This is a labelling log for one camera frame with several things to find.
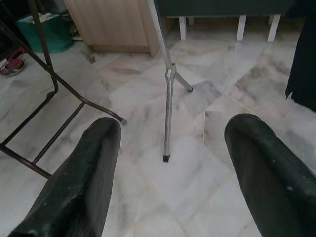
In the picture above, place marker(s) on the marble folding table red edge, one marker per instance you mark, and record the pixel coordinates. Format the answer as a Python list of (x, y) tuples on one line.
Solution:
[(43, 42)]

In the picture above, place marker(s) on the teal bag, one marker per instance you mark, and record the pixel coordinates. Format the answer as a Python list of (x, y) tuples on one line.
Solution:
[(49, 37)]

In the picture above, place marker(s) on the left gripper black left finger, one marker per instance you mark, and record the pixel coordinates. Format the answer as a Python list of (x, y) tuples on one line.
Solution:
[(74, 192)]

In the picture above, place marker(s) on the black tv console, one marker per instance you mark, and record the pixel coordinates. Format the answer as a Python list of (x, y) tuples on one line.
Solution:
[(222, 7)]

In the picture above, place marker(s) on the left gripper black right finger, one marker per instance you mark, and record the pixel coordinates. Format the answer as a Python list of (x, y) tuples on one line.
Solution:
[(271, 185)]

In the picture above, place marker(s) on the light wooden cabinet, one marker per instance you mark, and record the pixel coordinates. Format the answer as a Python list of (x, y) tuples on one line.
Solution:
[(111, 24)]

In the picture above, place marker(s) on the silver metal clothes rack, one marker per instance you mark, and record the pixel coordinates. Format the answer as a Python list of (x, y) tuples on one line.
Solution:
[(168, 111)]

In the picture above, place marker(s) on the round silver bowl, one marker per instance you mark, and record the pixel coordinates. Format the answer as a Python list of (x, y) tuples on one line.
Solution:
[(13, 66)]

